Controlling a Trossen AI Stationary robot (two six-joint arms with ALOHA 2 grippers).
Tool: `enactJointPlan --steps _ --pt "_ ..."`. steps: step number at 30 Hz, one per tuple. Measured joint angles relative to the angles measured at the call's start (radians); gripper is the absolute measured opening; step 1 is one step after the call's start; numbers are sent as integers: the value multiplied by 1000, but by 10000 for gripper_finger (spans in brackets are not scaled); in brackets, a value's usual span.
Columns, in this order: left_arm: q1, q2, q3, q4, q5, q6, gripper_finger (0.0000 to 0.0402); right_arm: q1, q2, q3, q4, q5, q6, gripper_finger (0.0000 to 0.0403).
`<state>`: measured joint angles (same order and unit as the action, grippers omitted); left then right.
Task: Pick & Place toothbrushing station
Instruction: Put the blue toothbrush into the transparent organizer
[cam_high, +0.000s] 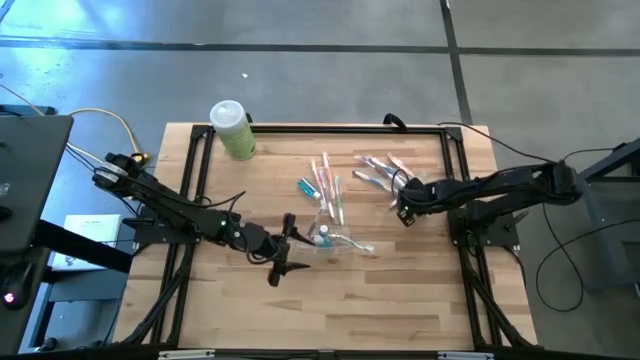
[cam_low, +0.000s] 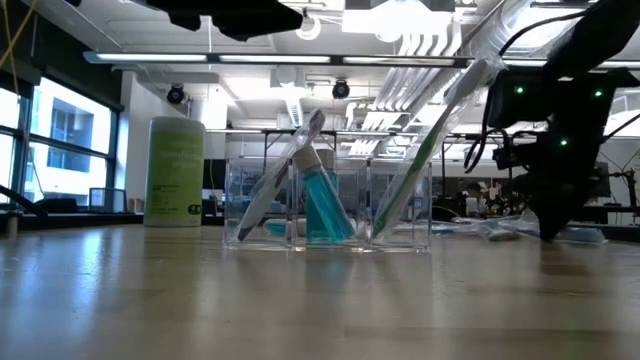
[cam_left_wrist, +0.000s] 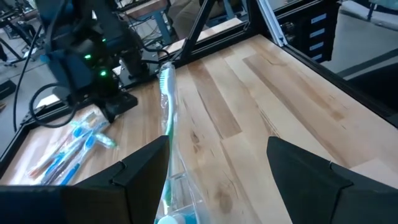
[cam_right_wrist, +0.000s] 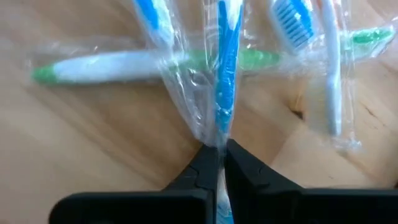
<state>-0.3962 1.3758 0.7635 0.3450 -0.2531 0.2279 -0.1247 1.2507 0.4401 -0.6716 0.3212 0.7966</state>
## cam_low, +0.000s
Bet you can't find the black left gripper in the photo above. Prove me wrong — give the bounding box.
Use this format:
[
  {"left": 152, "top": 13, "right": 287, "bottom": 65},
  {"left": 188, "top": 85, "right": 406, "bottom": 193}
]
[{"left": 144, "top": 0, "right": 305, "bottom": 42}]

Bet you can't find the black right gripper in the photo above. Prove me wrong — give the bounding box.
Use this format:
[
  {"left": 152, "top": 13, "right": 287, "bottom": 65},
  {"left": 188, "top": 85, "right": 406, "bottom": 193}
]
[{"left": 492, "top": 127, "right": 609, "bottom": 243}]

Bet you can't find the green white toothbrush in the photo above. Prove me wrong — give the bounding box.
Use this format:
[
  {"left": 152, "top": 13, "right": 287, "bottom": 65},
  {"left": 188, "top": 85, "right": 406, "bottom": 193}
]
[
  {"left": 479, "top": 222, "right": 526, "bottom": 244},
  {"left": 371, "top": 53, "right": 506, "bottom": 242}
]

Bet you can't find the teal mouthwash bottle white cap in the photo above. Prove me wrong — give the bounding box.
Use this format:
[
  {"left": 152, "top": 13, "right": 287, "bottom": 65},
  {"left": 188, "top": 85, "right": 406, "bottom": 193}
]
[
  {"left": 305, "top": 147, "right": 341, "bottom": 241},
  {"left": 262, "top": 218, "right": 307, "bottom": 239},
  {"left": 291, "top": 144, "right": 357, "bottom": 245}
]

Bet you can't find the person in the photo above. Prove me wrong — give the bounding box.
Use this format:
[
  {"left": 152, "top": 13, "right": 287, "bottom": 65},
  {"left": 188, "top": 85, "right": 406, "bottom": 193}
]
[{"left": 462, "top": 181, "right": 489, "bottom": 217}]

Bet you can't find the long ceiling light bar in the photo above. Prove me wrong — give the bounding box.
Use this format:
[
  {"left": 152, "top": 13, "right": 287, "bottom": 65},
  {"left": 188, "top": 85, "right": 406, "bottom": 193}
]
[{"left": 82, "top": 49, "right": 640, "bottom": 70}]

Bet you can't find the clear acrylic organizer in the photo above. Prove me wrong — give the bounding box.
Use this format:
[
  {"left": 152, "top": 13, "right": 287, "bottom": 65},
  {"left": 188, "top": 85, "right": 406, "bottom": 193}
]
[{"left": 223, "top": 157, "right": 434, "bottom": 253}]

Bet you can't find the white ceiling light panel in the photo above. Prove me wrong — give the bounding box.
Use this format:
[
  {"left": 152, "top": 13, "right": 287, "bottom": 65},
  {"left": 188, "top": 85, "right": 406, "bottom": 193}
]
[{"left": 341, "top": 0, "right": 464, "bottom": 57}]

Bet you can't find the green disinfecting wipes canister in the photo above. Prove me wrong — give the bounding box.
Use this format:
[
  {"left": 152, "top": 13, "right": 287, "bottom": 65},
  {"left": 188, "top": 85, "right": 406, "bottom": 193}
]
[{"left": 143, "top": 115, "right": 207, "bottom": 229}]

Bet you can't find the small dark monitor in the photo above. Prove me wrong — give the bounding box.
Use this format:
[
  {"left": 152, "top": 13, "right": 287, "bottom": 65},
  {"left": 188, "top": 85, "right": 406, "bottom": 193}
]
[{"left": 88, "top": 186, "right": 128, "bottom": 215}]

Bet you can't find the white hanging cable ring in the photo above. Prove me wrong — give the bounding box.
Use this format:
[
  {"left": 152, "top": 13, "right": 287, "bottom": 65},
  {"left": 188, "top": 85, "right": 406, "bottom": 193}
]
[{"left": 293, "top": 13, "right": 323, "bottom": 42}]

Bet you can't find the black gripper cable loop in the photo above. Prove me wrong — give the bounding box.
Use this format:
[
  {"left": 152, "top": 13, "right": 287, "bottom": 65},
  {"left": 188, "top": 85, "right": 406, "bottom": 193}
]
[{"left": 462, "top": 84, "right": 506, "bottom": 175}]

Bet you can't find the silver spiral ceiling duct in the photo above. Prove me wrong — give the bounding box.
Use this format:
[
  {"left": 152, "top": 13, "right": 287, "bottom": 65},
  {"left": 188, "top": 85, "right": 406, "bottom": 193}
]
[{"left": 459, "top": 0, "right": 551, "bottom": 66}]

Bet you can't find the yellow hanging cable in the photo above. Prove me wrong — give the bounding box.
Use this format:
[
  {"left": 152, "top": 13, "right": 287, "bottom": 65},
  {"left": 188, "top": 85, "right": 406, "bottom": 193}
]
[{"left": 0, "top": 0, "right": 40, "bottom": 71}]

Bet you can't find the black window frame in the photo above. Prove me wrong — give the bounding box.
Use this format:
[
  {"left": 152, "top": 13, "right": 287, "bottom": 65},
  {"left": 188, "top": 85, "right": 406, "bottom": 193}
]
[{"left": 0, "top": 69, "right": 124, "bottom": 206}]

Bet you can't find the black diagonal frame strut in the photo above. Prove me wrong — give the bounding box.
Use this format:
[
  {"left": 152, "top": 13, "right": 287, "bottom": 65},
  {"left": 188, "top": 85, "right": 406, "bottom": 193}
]
[{"left": 0, "top": 183, "right": 50, "bottom": 219}]

